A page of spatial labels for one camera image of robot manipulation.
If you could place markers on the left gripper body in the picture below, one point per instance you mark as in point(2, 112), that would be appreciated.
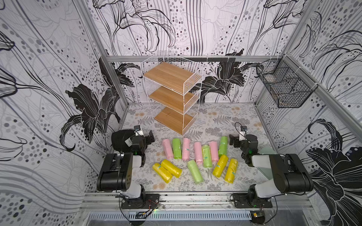
point(146, 141)

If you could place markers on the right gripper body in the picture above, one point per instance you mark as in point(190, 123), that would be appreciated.
point(237, 142)

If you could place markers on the pink trash bag roll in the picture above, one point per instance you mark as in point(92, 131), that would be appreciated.
point(198, 153)
point(186, 149)
point(214, 151)
point(166, 143)

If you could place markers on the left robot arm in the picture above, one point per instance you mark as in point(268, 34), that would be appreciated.
point(116, 172)

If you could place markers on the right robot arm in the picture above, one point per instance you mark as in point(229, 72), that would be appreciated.
point(289, 175)

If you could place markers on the green trash bag roll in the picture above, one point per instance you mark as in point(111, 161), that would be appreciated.
point(223, 146)
point(206, 152)
point(177, 150)
point(195, 172)

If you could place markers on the yellow trash bag roll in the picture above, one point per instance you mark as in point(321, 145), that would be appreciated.
point(231, 171)
point(175, 171)
point(162, 172)
point(221, 164)

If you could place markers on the black baseball cap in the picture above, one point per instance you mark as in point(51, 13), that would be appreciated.
point(122, 141)

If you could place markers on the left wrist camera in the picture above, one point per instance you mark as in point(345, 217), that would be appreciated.
point(138, 131)

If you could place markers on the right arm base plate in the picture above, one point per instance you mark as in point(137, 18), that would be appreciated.
point(242, 201)

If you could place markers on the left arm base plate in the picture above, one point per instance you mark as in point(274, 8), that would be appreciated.
point(144, 202)

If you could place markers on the white wire wooden shelf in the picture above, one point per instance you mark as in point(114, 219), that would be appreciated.
point(173, 88)

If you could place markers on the black wire wall basket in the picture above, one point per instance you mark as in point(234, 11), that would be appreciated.
point(284, 83)

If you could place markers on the white slotted cable duct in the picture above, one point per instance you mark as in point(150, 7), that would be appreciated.
point(176, 215)

